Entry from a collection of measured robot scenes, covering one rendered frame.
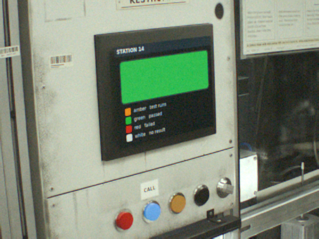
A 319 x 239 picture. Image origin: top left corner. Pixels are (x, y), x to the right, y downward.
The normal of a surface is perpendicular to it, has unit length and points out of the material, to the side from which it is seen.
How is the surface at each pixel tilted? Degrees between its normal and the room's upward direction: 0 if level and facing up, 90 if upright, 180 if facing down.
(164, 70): 90
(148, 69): 90
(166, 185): 90
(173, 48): 90
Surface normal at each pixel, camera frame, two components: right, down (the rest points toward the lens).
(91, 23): 0.66, 0.12
